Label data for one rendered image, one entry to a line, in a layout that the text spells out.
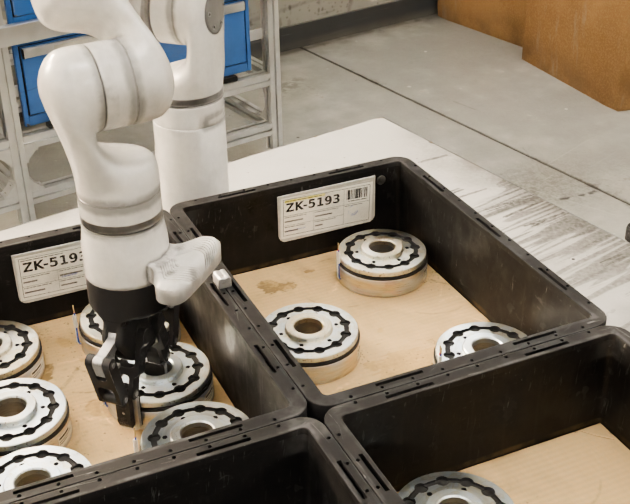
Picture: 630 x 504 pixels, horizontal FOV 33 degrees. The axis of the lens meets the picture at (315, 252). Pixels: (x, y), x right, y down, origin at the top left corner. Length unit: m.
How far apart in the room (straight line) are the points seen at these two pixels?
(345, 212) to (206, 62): 0.25
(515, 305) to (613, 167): 2.40
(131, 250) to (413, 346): 0.35
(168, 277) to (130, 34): 0.20
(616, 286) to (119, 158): 0.82
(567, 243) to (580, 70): 2.49
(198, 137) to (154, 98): 0.49
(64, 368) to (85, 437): 0.12
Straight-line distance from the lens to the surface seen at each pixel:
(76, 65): 0.85
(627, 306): 1.47
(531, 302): 1.10
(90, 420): 1.06
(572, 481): 0.99
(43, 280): 1.18
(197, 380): 1.04
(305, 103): 3.90
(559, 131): 3.73
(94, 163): 0.87
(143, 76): 0.86
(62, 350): 1.16
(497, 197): 1.71
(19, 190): 3.07
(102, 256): 0.92
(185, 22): 1.29
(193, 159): 1.37
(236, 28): 3.25
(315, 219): 1.26
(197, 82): 1.32
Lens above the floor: 1.48
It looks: 30 degrees down
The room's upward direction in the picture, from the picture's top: 1 degrees counter-clockwise
